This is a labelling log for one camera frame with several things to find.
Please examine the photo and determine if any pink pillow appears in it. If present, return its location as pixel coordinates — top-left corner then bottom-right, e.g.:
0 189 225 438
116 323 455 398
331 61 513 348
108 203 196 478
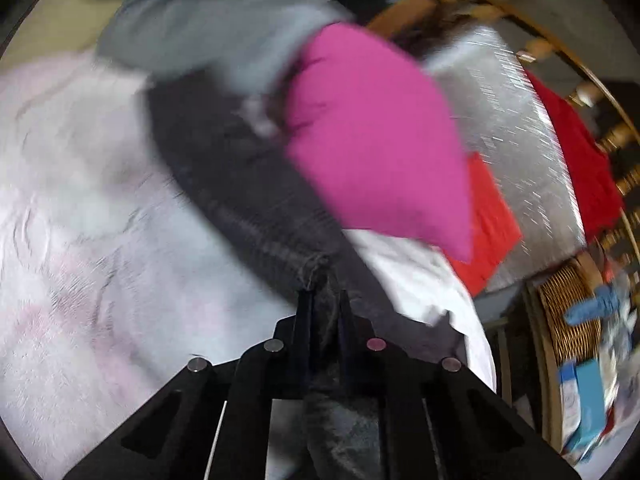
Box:
282 22 476 263

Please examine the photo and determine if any orange-red cloth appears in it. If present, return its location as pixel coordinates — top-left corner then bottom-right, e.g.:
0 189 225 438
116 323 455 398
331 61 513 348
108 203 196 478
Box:
444 152 523 297

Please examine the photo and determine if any wooden shelf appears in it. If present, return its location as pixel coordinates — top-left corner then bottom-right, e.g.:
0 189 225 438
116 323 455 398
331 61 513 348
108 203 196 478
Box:
500 250 608 453

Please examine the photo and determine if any black denim jacket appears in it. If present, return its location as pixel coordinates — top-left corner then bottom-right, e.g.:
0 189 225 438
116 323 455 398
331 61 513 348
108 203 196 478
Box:
145 67 468 480

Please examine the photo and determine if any wicker basket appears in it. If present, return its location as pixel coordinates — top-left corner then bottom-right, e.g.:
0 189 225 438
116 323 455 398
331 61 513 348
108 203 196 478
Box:
537 260 605 363

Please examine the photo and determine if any white and blue box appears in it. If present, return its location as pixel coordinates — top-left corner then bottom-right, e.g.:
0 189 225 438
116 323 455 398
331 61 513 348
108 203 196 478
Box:
556 361 582 413

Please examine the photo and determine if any grey garment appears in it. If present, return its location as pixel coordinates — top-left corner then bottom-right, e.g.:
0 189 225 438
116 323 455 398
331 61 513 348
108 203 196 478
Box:
95 0 353 98

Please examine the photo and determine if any dark red cloth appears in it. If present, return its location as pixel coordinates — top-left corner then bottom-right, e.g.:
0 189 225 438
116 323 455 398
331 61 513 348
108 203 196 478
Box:
522 67 626 245

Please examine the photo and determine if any light blue box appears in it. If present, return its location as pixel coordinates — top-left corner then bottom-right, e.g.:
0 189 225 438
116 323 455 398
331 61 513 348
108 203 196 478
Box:
565 359 610 461

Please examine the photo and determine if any blue rag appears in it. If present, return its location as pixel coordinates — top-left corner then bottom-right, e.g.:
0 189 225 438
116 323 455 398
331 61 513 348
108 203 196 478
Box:
564 284 625 327

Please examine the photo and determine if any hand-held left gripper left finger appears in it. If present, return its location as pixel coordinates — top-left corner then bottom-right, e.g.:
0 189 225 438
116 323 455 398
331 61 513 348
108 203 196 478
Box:
62 287 314 480

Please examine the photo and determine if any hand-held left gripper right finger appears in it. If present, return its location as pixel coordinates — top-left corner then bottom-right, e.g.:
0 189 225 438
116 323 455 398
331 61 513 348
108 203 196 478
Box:
337 289 583 480

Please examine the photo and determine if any white pink fluffy blanket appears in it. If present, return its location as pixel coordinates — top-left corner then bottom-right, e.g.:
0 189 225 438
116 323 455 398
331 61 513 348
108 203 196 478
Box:
0 52 498 480

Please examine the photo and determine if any silver foil mat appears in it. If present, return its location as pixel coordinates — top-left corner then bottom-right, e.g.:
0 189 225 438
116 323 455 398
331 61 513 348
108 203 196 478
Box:
424 25 588 295

